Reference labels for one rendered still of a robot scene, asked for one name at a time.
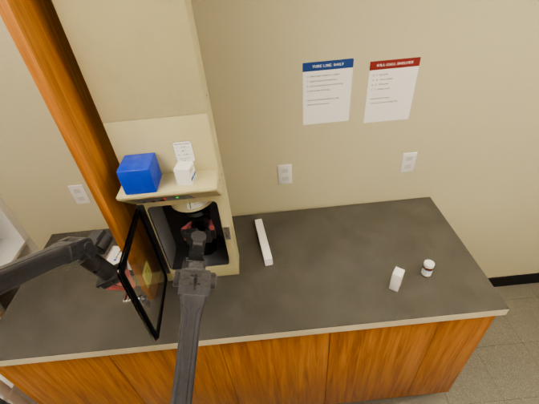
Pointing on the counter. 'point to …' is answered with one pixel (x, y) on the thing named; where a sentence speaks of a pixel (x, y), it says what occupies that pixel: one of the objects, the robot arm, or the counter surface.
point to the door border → (131, 291)
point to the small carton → (184, 172)
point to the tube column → (137, 56)
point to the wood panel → (69, 104)
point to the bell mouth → (191, 207)
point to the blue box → (139, 173)
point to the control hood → (212, 185)
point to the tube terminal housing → (131, 140)
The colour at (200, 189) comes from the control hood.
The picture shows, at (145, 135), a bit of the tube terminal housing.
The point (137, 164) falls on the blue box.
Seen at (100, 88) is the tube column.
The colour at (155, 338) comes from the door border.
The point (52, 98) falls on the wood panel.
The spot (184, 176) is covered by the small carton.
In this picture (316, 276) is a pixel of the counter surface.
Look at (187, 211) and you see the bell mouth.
